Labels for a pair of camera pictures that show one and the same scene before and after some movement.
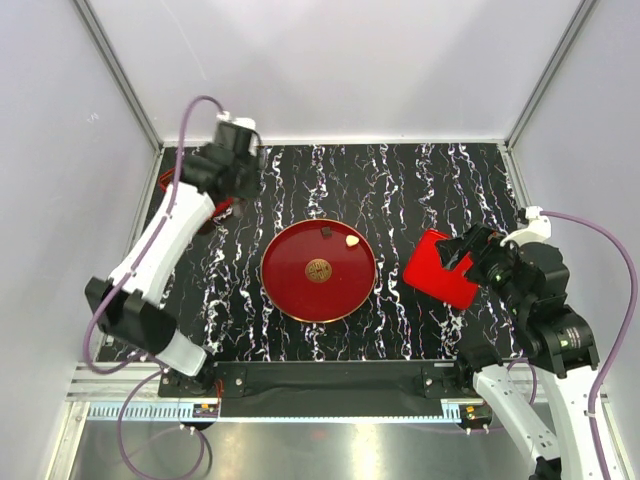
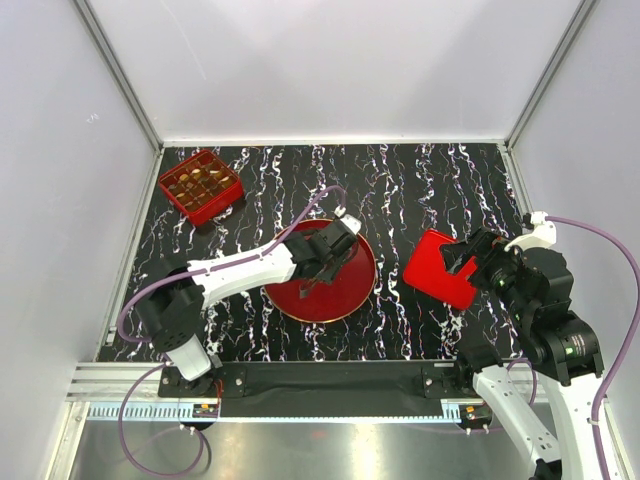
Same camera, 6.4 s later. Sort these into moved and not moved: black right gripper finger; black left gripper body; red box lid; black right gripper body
Moved: black left gripper body
Not moved: red box lid; black right gripper body; black right gripper finger
